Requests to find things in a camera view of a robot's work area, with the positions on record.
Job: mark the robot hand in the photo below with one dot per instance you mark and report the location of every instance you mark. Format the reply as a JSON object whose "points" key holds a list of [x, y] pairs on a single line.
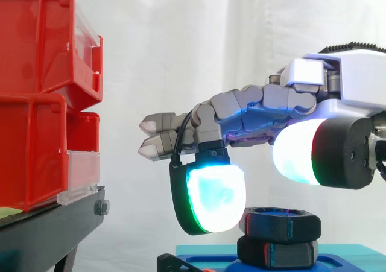
{"points": [[301, 103]]}

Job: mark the turquoise plate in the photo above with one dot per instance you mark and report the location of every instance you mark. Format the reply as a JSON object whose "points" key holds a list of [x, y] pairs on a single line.
{"points": [[362, 257]]}

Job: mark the red bin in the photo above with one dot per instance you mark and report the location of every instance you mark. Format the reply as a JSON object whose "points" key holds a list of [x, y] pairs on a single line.
{"points": [[33, 151], [45, 33]]}

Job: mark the black stand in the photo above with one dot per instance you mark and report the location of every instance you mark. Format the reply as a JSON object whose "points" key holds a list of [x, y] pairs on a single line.
{"points": [[48, 229]]}

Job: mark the blue plate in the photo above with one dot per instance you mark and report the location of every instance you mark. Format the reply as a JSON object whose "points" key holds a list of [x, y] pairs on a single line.
{"points": [[319, 264]]}

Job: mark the large black nut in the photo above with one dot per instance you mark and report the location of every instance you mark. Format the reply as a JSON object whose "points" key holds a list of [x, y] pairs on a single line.
{"points": [[277, 252], [280, 225]]}

